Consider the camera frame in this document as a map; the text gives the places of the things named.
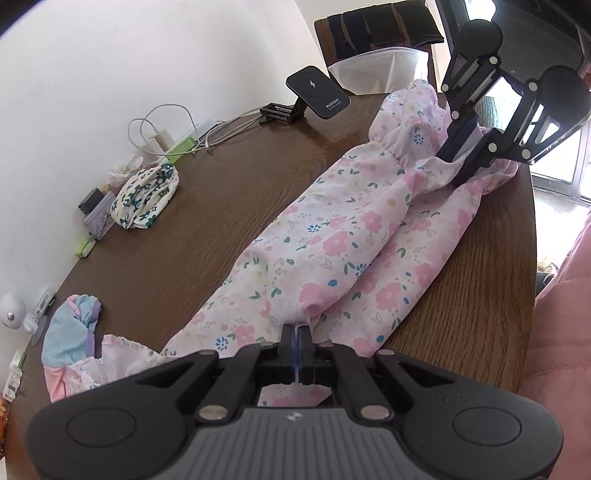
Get person's pink jacket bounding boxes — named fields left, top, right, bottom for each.
left=519, top=222, right=591, bottom=480

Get white power strip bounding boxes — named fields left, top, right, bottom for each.
left=182, top=119, right=218, bottom=144

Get cream teal floral folded cloth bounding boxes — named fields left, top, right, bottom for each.
left=111, top=162, right=179, bottom=229

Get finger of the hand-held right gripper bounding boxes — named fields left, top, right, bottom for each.
left=450, top=78, right=585, bottom=188
left=436, top=48, right=502, bottom=162

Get white plastic bag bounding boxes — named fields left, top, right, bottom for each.
left=328, top=46, right=430, bottom=93

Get small white device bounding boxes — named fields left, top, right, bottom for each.
left=32, top=286, right=57, bottom=319

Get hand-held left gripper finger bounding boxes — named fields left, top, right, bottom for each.
left=134, top=323, right=297, bottom=424
left=298, top=323, right=456, bottom=421

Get looped white cable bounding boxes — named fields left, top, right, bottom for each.
left=128, top=104, right=192, bottom=153

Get white charging cables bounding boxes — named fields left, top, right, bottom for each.
left=198, top=108, right=273, bottom=148

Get white plastic buckle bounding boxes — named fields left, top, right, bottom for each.
left=2, top=364, right=24, bottom=400

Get black wireless charger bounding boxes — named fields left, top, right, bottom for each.
left=285, top=66, right=352, bottom=118

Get white robot figurine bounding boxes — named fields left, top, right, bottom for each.
left=0, top=293, right=42, bottom=344

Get pastel pink blue pants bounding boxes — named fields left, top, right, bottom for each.
left=41, top=293, right=103, bottom=402

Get green box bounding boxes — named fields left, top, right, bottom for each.
left=164, top=134, right=197, bottom=163

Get grey tin box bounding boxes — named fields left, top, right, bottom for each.
left=82, top=191, right=116, bottom=238

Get black adapter block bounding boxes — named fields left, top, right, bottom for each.
left=78, top=188, right=105, bottom=214

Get crumpled white tissue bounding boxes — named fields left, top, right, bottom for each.
left=105, top=154, right=144, bottom=188

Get dark folded cloth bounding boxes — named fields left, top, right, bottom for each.
left=325, top=2, right=444, bottom=51

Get pink floral romper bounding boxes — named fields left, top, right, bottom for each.
left=69, top=78, right=520, bottom=408

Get wooden chair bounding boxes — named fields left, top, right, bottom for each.
left=314, top=0, right=444, bottom=90

